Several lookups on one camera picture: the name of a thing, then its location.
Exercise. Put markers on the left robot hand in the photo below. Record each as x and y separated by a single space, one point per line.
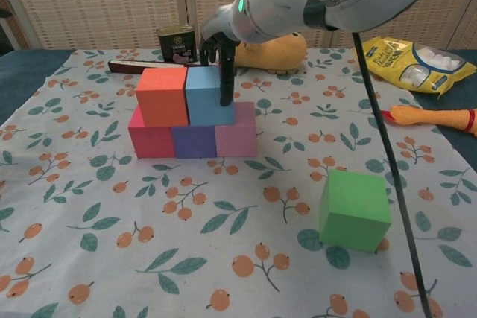
4 13

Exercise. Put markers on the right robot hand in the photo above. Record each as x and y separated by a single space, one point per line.
220 31

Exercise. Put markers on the light blue foam cube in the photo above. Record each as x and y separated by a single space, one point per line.
205 102

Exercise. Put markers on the orange foam cube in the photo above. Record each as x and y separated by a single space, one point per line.
162 98

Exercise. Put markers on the light pink foam cube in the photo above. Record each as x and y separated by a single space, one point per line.
236 137

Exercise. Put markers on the magenta foam cube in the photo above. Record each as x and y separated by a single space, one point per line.
153 141

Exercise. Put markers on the green foam cube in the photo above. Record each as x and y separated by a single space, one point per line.
354 210

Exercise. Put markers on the gold black tin can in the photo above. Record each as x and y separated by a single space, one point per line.
177 46

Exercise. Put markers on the yellow plush duck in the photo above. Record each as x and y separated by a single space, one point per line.
279 53

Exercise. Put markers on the long dark red box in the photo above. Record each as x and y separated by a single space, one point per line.
126 66

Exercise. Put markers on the purple foam cube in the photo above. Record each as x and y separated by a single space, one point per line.
194 141

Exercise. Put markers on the yellow marshmallow bag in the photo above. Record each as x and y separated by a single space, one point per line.
410 65

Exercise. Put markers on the floral print tablecloth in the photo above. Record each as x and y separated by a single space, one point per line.
112 221

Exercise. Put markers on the yellow rubber chicken toy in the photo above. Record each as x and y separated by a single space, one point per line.
443 117

